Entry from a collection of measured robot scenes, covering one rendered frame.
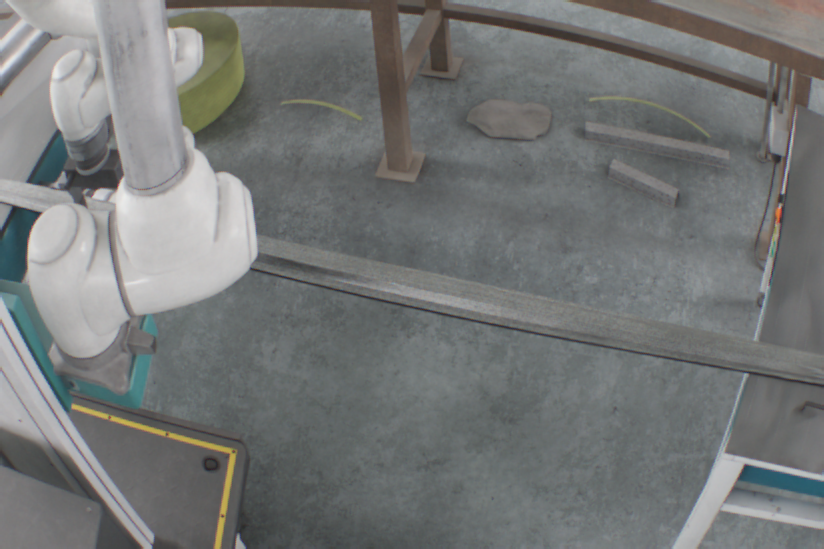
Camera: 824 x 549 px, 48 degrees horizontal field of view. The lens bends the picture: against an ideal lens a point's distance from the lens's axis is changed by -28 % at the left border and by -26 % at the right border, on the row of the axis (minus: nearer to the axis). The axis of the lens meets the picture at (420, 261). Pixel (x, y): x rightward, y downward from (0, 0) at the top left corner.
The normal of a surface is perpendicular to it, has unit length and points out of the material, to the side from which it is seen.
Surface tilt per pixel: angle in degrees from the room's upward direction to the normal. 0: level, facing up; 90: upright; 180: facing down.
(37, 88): 0
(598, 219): 0
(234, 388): 0
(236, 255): 79
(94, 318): 91
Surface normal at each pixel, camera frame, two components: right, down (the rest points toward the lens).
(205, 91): 0.68, 0.56
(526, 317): -0.31, 0.58
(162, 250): 0.16, 0.62
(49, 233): -0.16, -0.58
